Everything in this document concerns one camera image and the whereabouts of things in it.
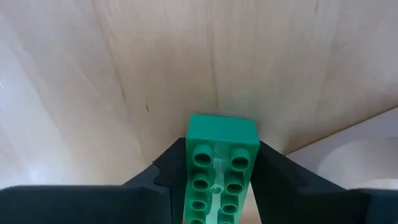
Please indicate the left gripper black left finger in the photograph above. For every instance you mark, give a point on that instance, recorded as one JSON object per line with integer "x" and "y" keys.
{"x": 93, "y": 205}

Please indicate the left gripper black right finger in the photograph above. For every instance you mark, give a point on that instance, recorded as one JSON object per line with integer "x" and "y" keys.
{"x": 311, "y": 202}

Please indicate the green toy brick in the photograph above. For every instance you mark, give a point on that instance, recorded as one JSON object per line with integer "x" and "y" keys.
{"x": 222, "y": 133}

